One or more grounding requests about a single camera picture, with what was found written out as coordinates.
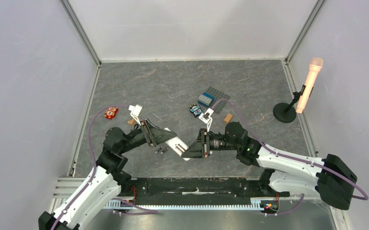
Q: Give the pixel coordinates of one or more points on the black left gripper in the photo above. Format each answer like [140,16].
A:
[157,135]

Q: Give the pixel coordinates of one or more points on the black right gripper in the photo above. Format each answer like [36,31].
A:
[206,144]

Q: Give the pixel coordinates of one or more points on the white remote control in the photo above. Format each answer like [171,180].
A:
[178,146]

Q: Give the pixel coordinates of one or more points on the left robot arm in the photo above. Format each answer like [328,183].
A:
[107,178]

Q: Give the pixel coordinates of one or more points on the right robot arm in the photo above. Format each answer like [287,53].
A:
[284,172]

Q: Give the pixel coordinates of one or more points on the large wooden block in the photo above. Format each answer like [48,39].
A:
[131,122]

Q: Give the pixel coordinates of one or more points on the small brown wooden block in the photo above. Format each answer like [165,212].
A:
[228,118]

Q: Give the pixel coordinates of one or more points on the grey lego brick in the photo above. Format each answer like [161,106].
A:
[201,101]

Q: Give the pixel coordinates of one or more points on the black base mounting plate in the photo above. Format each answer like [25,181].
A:
[198,190]

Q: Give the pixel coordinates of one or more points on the blue lego brick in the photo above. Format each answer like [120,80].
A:
[209,96]

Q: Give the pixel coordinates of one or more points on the red owl toy block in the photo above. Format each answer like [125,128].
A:
[111,112]

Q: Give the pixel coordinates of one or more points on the grey lego baseplate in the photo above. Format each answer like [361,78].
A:
[218,95]

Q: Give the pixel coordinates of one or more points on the black microphone stand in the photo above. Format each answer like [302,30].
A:
[287,112]

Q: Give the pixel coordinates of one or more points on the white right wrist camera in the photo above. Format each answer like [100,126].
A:
[206,118]

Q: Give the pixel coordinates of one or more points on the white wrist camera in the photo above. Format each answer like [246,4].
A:
[135,112]
[206,118]

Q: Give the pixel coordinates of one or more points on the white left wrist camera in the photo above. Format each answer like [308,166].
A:
[135,112]

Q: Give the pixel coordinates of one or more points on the white cable duct strip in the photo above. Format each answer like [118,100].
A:
[254,205]

